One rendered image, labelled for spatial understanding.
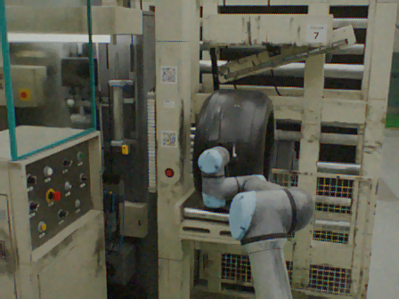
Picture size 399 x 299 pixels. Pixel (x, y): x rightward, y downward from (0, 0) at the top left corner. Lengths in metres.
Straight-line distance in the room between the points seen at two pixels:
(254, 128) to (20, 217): 0.93
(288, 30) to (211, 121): 0.60
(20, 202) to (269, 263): 0.90
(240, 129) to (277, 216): 0.76
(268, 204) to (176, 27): 1.11
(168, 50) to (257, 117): 0.50
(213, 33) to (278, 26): 0.31
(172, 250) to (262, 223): 1.20
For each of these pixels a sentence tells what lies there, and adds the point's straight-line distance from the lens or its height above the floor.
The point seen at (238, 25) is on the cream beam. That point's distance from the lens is 2.24.
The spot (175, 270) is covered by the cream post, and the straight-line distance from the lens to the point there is 2.33.
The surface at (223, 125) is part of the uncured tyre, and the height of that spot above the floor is 1.33.
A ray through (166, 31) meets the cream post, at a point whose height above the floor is 1.70.
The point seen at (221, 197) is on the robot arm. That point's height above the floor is 1.16.
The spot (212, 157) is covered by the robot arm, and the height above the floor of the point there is 1.30.
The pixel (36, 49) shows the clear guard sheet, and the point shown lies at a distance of 1.72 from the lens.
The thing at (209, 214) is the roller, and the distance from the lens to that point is 2.07.
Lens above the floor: 1.68
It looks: 13 degrees down
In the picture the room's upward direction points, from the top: 1 degrees clockwise
